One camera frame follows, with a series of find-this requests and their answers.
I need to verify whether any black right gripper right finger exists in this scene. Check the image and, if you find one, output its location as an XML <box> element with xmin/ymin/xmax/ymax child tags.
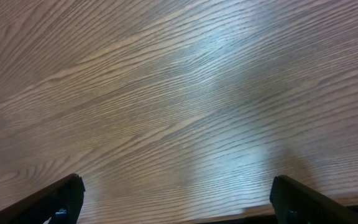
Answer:
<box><xmin>270</xmin><ymin>175</ymin><xmax>358</xmax><ymax>224</ymax></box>

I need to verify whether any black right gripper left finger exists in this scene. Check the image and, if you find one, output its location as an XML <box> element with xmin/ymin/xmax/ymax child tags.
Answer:
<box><xmin>0</xmin><ymin>174</ymin><xmax>85</xmax><ymax>224</ymax></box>

